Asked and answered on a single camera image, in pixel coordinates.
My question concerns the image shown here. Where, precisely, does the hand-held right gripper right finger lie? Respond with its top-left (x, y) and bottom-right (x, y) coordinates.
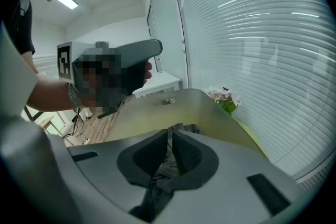
top-left (151, 129), bottom-right (306, 224)

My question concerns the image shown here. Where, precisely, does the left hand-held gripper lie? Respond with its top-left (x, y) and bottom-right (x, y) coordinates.
top-left (56, 38), bottom-right (164, 119)

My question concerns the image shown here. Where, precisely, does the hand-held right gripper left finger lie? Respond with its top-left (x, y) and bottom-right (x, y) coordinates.
top-left (67, 128), bottom-right (170, 224)

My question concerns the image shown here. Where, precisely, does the dark grey garment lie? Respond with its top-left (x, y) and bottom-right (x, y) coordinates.
top-left (153, 123), bottom-right (206, 194)

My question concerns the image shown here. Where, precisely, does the person's left forearm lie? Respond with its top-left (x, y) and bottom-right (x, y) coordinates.
top-left (25, 72), bottom-right (88, 111)

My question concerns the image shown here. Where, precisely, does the person's left hand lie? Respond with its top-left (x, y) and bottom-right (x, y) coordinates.
top-left (145, 61), bottom-right (153, 81)

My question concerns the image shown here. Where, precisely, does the frosted glass door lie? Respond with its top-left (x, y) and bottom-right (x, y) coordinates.
top-left (146, 0), bottom-right (190, 90)

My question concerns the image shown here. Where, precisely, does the white square table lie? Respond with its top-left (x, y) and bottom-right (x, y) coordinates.
top-left (132, 70), bottom-right (182, 99)

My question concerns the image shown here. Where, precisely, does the pink flower bouquet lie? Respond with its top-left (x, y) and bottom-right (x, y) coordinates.
top-left (204, 86), bottom-right (243, 116)

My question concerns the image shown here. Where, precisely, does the person's black shirt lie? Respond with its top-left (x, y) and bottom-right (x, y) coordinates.
top-left (4, 0), bottom-right (36, 56)

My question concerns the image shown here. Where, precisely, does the black cable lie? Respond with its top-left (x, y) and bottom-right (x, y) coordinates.
top-left (61, 107), bottom-right (85, 140)

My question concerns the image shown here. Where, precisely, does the grey wrist strap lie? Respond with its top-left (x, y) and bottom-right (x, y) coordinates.
top-left (67, 83), bottom-right (85, 109)

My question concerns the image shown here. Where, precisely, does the large glass wall with blinds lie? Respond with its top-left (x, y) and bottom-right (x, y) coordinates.
top-left (165, 0), bottom-right (336, 182)

